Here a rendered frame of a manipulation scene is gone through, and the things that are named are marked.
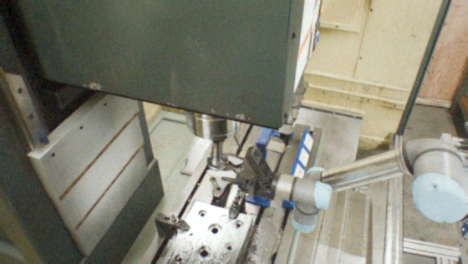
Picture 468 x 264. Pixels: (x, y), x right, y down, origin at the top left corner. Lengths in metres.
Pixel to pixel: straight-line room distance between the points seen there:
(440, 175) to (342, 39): 1.10
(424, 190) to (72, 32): 0.88
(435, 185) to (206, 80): 0.57
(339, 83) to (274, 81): 1.32
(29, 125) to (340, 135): 1.53
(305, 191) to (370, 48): 1.04
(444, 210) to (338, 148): 1.14
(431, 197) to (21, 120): 1.03
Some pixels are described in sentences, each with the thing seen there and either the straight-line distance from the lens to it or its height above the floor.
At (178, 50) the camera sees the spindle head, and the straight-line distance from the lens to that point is 0.78.
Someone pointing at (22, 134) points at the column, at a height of 1.48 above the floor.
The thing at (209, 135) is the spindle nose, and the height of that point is 1.49.
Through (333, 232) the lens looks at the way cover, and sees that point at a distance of 1.69.
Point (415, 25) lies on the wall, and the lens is 1.88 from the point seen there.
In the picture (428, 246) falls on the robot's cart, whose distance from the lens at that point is 2.48.
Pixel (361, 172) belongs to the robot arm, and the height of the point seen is 1.32.
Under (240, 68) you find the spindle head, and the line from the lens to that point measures 0.74.
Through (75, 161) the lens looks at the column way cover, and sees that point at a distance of 1.24.
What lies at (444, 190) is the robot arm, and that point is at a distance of 0.94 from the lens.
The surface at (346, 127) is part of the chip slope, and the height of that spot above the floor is 0.82.
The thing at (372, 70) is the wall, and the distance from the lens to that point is 1.98.
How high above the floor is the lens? 2.10
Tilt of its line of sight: 40 degrees down
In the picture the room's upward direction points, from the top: straight up
